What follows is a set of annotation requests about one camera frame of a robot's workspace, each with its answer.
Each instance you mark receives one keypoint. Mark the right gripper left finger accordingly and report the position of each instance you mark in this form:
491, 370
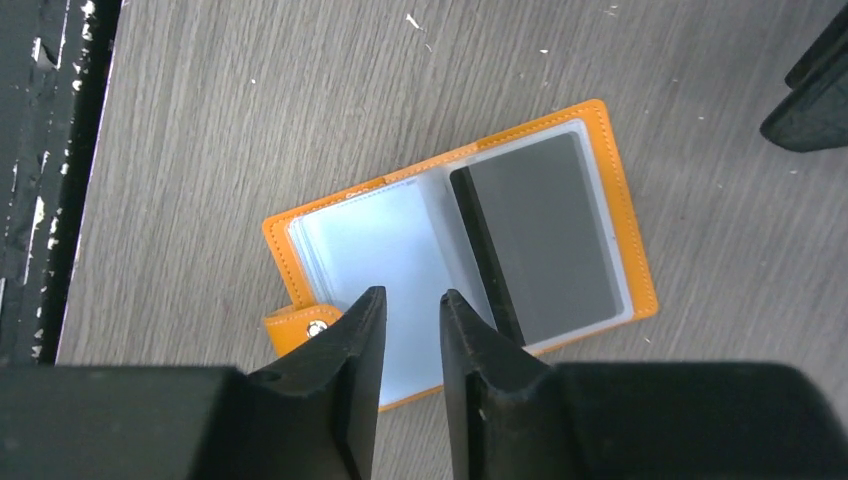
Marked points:
309, 415

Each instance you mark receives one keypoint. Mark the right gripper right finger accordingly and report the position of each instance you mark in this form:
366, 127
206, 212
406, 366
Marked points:
512, 416

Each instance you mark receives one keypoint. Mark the orange card holder wallet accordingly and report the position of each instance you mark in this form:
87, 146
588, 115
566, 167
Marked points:
403, 231

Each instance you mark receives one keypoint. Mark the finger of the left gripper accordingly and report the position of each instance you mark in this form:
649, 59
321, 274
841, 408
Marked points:
813, 116

